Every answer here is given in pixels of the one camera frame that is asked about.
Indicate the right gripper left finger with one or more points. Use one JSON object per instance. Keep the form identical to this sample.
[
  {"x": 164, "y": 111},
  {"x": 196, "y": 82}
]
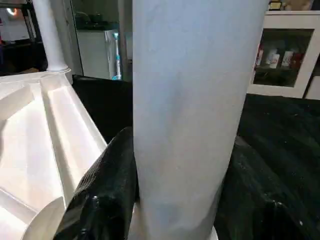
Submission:
[{"x": 105, "y": 200}]

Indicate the black work mat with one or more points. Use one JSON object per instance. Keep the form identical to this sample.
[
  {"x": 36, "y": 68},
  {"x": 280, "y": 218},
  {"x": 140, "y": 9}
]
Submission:
[{"x": 280, "y": 135}]

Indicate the white plastic table top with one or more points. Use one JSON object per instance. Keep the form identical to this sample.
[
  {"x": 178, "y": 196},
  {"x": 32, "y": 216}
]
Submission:
[{"x": 40, "y": 140}]

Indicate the white drawer cabinet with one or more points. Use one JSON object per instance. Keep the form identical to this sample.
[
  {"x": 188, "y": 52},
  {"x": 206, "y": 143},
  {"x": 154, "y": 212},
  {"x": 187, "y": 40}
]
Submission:
[{"x": 285, "y": 60}]

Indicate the light blue hanger hook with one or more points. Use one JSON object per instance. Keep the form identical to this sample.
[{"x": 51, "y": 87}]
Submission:
[{"x": 117, "y": 60}]

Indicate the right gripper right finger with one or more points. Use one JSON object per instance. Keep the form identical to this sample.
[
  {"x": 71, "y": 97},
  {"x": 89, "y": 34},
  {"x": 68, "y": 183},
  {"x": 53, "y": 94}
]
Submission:
[{"x": 265, "y": 205}]

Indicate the white plastic table leg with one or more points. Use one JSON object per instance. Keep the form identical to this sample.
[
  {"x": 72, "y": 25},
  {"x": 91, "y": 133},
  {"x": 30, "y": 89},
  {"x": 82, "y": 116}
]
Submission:
[
  {"x": 50, "y": 35},
  {"x": 195, "y": 100}
]

